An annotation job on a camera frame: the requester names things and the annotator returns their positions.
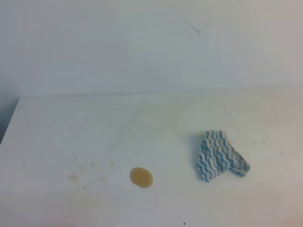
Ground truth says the blue white striped rag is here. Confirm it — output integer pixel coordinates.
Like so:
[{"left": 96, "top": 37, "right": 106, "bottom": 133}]
[{"left": 196, "top": 130, "right": 250, "bottom": 182}]

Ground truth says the brown coffee stain puddle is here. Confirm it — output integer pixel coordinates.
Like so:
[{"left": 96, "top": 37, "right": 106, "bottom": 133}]
[{"left": 130, "top": 167, "right": 153, "bottom": 188}]

